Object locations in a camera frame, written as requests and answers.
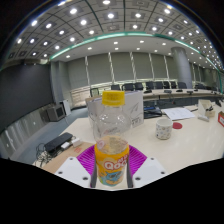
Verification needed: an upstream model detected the group of ceiling lights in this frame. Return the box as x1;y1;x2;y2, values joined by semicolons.
13;0;224;68

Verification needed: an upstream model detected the small white oblong box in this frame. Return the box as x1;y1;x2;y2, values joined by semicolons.
197;114;211;123

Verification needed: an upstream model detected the white dotted mug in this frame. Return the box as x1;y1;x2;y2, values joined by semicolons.
155;117;174;141

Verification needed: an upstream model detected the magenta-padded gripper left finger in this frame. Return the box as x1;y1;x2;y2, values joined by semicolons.
54;144;98;189

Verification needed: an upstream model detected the black cable tangle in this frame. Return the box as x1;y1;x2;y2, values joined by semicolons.
34;142;54;167

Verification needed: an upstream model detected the grey boxy monitor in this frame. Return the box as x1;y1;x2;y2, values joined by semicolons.
46;103;67;123

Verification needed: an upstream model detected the white printed paper sheet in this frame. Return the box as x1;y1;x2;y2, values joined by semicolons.
161;107;197;122

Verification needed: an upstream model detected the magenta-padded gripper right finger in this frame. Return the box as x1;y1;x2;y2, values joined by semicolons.
126;144;168;189

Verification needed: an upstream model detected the row of black office chairs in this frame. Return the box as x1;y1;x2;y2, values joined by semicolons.
89;80;214;98

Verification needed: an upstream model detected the yellow-capped drink bottle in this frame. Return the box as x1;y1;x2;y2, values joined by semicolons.
92;90;132;188

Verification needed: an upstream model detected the long curved conference desk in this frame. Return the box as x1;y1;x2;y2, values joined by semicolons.
84;88;224;108

